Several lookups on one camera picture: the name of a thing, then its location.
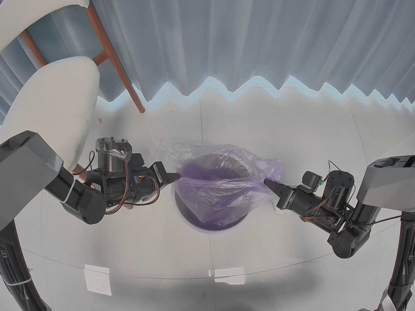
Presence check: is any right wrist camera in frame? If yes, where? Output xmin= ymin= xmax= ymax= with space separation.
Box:
xmin=302 ymin=171 xmax=325 ymax=194

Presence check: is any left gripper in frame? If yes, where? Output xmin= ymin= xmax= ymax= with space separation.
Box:
xmin=134 ymin=161 xmax=169 ymax=204

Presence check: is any white cushioned wooden chair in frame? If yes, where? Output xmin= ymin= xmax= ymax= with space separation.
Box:
xmin=0 ymin=0 xmax=146 ymax=210

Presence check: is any purple plastic bag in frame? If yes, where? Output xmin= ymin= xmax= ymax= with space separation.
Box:
xmin=150 ymin=137 xmax=284 ymax=224

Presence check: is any pale blue curtain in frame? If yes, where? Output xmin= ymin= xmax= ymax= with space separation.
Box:
xmin=0 ymin=0 xmax=415 ymax=104

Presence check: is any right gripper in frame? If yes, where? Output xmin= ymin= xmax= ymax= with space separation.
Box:
xmin=276 ymin=183 xmax=325 ymax=219

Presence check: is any white trash bin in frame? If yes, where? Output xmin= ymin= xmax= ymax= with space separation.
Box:
xmin=171 ymin=187 xmax=257 ymax=236

